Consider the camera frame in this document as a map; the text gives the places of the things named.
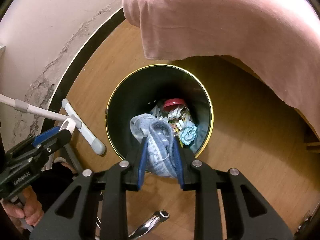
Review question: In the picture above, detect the person's left hand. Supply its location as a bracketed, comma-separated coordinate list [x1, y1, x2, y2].
[1, 186, 44, 233]

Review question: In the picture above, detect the black gold trash bin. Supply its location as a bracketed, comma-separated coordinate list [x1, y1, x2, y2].
[105, 64, 214, 160]

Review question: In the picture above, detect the blue grey sock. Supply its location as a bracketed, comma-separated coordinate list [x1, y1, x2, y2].
[130, 113, 177, 179]

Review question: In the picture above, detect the blue white wrapper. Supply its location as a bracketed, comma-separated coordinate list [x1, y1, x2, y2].
[150, 105, 193, 132]

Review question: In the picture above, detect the red plastic lid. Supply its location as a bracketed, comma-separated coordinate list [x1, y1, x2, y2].
[163, 99, 185, 112]

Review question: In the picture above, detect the white desk leg frame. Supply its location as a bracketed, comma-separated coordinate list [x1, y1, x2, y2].
[1, 94, 106, 155]

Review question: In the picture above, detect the chrome chair base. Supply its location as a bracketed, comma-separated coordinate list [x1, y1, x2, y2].
[129, 210, 170, 239]

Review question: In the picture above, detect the teal cigarette box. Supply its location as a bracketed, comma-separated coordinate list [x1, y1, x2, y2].
[179, 120, 197, 145]

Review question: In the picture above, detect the pink bed sheet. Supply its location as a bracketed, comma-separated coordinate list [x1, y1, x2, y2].
[122, 0, 319, 133]

